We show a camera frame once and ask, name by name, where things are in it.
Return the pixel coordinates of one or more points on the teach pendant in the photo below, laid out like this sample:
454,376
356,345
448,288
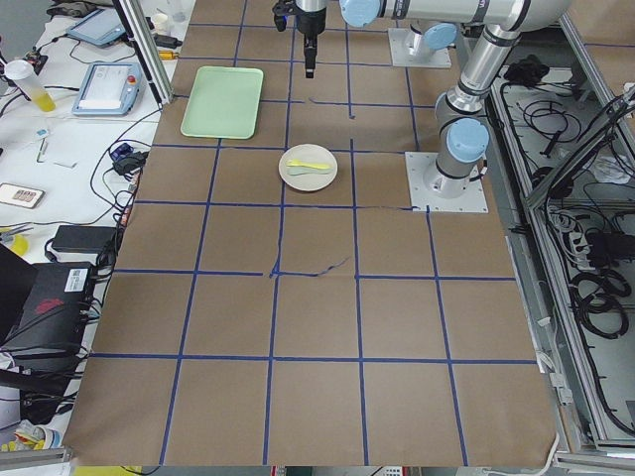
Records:
100,28
108,89

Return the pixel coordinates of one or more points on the bottle with yellow liquid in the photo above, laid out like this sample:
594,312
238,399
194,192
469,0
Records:
23,75

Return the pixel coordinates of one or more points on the far teach pendant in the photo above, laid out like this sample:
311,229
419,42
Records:
100,28

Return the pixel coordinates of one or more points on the near teach pendant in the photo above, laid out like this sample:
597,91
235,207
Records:
108,89

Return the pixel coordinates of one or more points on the black computer box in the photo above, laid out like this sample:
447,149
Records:
43,316

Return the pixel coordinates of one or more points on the white paper cup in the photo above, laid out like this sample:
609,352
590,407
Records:
161,23

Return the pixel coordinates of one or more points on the yellow screwdriver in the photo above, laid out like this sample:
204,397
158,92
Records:
168,55

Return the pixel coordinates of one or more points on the yellow plastic fork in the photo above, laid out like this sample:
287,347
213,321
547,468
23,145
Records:
319,166

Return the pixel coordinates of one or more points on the beige round plate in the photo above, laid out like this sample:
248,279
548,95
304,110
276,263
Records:
309,153

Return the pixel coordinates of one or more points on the aluminium frame post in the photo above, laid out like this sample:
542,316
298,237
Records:
136,27

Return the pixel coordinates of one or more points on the pale green spoon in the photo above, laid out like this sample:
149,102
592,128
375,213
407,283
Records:
300,171

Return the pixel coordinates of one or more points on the black power adapter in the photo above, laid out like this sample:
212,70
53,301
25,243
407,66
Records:
82,239

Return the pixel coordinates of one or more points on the light green tray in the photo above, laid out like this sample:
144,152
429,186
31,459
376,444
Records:
223,103

